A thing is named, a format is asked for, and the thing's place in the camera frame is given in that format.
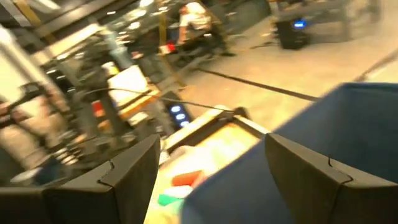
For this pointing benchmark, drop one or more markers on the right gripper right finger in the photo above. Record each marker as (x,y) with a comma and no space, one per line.
(326,193)

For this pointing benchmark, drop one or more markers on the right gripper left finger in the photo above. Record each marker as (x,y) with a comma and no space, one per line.
(93,196)

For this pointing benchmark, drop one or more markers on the green bandage roll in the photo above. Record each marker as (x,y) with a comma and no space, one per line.
(168,200)

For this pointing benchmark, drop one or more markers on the red bandage roll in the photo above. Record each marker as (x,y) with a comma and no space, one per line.
(186,179)

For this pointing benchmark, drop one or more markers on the navy white striped fabric basket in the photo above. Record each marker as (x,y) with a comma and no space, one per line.
(357,130)

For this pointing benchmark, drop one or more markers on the clear plastic bin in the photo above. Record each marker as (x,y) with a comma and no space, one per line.
(199,158)

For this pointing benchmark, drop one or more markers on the white bandage roll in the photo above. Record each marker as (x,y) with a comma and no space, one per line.
(180,191)

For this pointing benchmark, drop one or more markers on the dark device with blue lights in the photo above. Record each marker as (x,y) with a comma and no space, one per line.
(178,116)

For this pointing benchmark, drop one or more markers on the white box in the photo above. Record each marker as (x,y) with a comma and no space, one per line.
(127,82)

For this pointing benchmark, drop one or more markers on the black box with blue light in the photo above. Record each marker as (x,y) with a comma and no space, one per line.
(290,37)

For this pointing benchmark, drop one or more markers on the person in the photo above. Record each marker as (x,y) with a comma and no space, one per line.
(196,18)

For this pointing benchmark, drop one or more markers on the black metal table frame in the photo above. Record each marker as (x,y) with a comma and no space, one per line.
(199,134)

